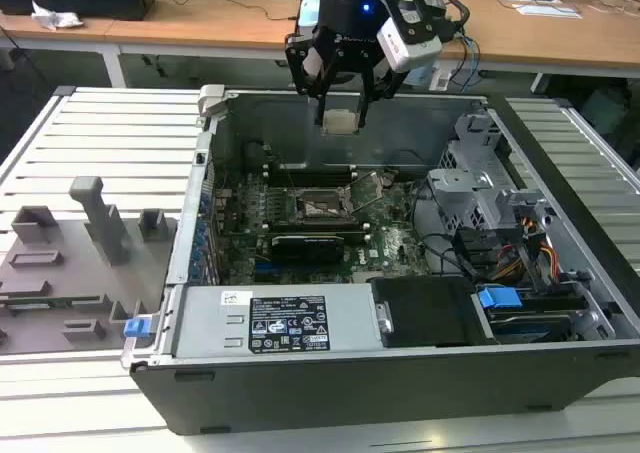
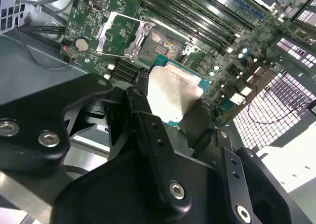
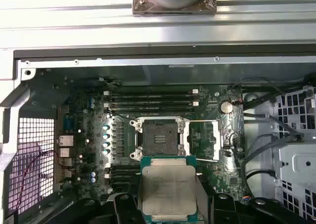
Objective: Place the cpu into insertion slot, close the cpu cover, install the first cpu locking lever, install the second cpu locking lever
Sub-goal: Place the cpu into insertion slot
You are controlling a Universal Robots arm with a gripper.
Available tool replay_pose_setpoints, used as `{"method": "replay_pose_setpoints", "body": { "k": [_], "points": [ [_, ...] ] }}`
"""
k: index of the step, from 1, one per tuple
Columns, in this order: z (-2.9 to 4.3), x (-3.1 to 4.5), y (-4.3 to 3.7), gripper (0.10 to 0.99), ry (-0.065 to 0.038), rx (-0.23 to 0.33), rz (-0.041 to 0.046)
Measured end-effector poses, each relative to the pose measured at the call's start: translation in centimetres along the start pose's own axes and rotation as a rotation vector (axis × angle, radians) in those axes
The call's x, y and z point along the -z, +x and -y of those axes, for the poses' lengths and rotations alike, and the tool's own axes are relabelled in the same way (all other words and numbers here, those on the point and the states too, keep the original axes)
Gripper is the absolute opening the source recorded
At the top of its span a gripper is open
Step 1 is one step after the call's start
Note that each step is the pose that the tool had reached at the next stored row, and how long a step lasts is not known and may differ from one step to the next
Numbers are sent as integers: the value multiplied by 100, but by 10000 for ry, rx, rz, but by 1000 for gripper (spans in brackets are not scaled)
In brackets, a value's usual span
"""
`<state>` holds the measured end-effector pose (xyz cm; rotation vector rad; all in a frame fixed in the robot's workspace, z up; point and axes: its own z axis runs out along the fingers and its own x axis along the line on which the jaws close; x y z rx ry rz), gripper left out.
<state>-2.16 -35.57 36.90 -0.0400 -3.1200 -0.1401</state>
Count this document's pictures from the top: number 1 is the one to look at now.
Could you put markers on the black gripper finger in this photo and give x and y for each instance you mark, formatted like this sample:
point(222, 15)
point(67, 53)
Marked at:
point(300, 63)
point(367, 93)

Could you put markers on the silver square CPU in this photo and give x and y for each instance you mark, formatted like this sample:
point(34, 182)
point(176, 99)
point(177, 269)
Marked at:
point(340, 121)

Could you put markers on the thin metal locking lever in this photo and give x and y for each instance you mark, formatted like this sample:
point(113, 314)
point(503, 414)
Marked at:
point(289, 179)
point(351, 202)

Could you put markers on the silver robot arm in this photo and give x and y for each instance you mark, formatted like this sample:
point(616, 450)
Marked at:
point(309, 10)

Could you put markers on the black RAM slot bank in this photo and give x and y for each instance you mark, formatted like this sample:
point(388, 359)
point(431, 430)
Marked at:
point(350, 232)
point(320, 177)

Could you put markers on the CPU socket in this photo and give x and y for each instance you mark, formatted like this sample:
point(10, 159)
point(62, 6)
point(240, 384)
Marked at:
point(320, 208)

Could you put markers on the wooden office desk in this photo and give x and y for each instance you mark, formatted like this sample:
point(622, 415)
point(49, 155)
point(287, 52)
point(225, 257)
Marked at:
point(200, 28)

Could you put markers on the metal drive cage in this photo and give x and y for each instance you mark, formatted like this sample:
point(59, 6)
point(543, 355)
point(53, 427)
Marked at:
point(460, 188)

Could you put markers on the green motherboard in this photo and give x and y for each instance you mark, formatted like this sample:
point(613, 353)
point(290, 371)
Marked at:
point(395, 243)

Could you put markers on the black graphics card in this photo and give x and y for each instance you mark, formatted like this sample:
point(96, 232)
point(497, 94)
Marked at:
point(307, 250)

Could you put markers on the black plastic shroud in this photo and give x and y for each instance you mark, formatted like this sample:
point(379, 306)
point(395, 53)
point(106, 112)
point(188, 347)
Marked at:
point(430, 313)

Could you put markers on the blue disk carrier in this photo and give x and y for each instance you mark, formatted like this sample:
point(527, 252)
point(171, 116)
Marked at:
point(499, 300)

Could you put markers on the crumpled white paper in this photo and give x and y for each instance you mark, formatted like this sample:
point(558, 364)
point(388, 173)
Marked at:
point(55, 19)

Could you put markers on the grey power supply unit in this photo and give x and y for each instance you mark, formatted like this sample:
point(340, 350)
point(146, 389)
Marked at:
point(210, 323)

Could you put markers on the black open PC case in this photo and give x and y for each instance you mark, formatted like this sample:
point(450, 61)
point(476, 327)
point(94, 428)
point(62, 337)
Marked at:
point(350, 393)

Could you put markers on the grey parts rack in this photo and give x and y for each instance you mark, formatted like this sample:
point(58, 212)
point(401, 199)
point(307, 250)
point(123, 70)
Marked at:
point(75, 273)

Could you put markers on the blue case latch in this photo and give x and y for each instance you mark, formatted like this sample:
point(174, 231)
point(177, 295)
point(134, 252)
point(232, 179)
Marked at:
point(136, 327)

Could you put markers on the green RAM stick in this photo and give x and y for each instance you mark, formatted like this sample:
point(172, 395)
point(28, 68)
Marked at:
point(60, 301)

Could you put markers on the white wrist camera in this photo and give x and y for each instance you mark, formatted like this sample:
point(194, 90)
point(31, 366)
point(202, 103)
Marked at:
point(407, 48)

